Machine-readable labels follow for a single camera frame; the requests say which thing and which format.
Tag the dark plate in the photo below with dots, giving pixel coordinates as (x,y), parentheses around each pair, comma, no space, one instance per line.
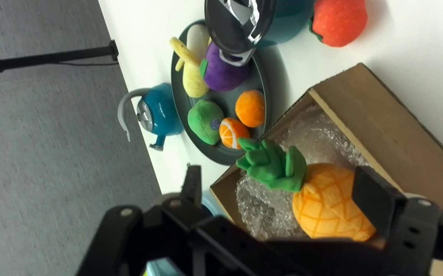
(226,100)

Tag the teal toy kettle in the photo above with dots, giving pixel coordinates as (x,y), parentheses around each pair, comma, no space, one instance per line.
(157,112)

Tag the black tripod stand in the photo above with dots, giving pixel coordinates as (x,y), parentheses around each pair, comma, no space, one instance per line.
(80,57)

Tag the yellow pineapple plushie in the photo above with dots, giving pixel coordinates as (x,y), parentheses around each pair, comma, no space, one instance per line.
(313,193)

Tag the bubble wrap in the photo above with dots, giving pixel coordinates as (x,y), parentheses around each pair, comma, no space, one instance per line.
(283,174)

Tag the yellow banana plushie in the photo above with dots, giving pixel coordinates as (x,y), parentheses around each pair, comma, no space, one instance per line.
(191,52)

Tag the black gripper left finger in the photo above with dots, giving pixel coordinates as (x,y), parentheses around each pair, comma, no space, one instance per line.
(129,238)

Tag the half orange slice plushie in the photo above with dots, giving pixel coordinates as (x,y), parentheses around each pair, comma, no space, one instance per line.
(230,131)

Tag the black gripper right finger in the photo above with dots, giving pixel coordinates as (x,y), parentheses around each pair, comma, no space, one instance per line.
(411,227)

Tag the orange fruit plushie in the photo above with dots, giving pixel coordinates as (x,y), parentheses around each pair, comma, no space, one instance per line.
(250,108)

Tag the green plushie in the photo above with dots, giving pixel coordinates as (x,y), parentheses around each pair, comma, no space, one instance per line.
(204,120)

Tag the teal pot with lid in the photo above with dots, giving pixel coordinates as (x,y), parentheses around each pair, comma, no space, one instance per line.
(241,26)

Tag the purple eggplant plushie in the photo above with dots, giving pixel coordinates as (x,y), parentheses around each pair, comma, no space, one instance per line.
(218,74)

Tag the red tomato plushie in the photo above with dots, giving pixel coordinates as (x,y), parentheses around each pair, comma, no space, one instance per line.
(338,23)

